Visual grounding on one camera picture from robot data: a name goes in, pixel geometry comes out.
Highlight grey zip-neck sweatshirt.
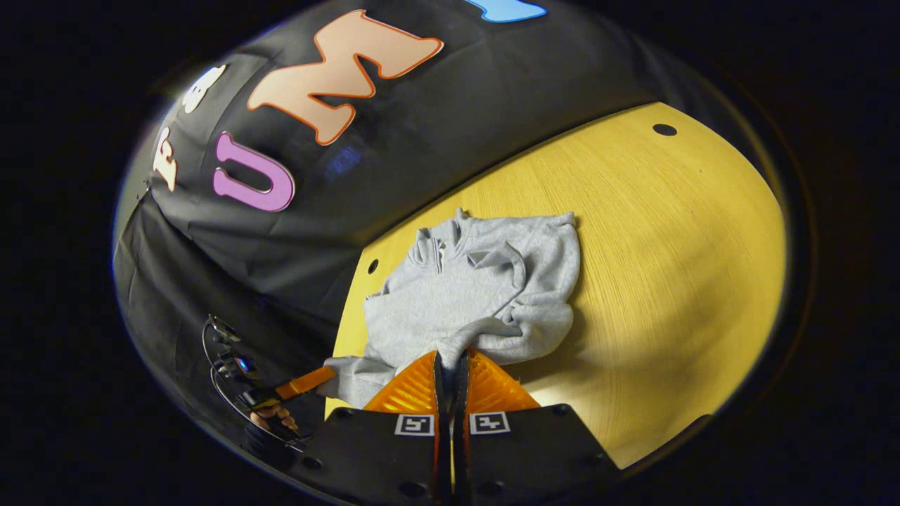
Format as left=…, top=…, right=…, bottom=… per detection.
left=318, top=207, right=582, bottom=410

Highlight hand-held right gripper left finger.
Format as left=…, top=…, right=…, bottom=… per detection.
left=292, top=350, right=451, bottom=506

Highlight black backdrop cloth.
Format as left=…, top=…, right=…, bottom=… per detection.
left=112, top=0, right=704, bottom=450

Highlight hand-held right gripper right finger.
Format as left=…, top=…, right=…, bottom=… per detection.
left=450, top=348, right=624, bottom=506

